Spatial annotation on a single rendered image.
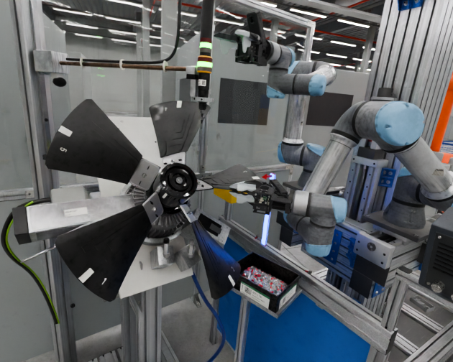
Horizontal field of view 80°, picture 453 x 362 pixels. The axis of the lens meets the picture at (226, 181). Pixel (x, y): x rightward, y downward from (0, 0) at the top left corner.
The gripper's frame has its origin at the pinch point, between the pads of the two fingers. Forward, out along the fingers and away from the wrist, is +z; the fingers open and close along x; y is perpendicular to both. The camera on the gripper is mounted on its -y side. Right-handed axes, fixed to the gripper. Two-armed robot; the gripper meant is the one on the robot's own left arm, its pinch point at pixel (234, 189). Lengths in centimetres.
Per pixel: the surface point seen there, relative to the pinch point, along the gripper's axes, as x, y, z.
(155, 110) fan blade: -22.8, -7.7, 33.6
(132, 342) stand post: 88, 7, 46
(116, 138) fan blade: -17.9, 17.7, 30.9
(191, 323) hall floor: 122, -39, 36
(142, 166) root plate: -9.4, 15.4, 24.6
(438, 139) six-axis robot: 43, -360, -185
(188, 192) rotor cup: -3.2, 14.4, 10.1
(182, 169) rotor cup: -8.7, 10.4, 13.8
